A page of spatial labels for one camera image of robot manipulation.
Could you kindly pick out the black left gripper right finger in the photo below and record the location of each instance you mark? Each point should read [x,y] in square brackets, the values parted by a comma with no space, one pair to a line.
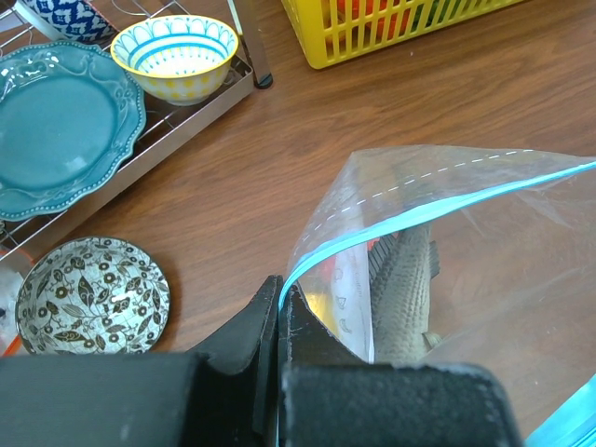
[330,397]

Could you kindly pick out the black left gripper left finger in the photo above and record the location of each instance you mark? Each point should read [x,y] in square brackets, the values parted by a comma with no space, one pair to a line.
[218,393]

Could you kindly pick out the grey fish toy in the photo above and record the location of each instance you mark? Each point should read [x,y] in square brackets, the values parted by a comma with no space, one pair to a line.
[401,267]

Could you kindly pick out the clear zip bag blue seal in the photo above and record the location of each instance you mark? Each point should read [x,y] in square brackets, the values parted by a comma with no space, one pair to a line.
[515,231]

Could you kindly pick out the yellow bell pepper toy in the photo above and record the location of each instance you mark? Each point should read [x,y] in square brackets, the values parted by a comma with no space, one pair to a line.
[320,304]

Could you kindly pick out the black white floral bowl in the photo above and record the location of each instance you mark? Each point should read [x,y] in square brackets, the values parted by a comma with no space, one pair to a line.
[93,295]

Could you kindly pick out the steel two-tier dish rack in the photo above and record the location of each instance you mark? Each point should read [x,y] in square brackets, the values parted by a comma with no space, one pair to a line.
[168,128]

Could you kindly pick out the teal scalloped plate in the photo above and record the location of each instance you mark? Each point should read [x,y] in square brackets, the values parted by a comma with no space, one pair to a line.
[69,119]

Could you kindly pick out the yellow blue patterned bowl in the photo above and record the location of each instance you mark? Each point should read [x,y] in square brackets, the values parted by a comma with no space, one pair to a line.
[179,59]

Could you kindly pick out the yellow plastic basket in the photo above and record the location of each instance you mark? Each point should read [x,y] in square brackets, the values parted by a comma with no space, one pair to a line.
[333,31]

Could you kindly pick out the blue zigzag bowl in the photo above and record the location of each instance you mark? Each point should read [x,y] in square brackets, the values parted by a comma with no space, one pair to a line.
[73,20]

